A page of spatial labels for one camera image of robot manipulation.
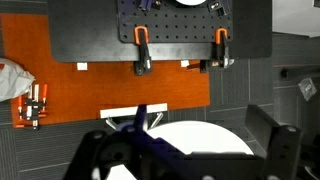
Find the small white floor tag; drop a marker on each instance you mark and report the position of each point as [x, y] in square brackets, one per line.
[82, 66]
[185, 63]

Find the white round disc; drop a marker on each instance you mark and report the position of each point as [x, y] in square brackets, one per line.
[190, 2]

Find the grey paper label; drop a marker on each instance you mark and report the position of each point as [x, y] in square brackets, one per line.
[307, 88]

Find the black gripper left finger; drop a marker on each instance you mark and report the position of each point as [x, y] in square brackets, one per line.
[110, 156]

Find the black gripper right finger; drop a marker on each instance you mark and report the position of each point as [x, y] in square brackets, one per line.
[283, 150]

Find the orange white clamps bundle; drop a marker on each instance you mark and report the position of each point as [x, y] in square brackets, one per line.
[32, 106]

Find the black perforated pegboard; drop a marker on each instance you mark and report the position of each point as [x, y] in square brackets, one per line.
[176, 30]

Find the white long desk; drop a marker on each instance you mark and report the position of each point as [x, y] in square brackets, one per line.
[293, 15]

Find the white round table base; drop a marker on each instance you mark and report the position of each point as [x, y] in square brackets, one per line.
[133, 111]

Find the white crumpled cloth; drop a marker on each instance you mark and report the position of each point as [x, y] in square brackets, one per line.
[13, 80]

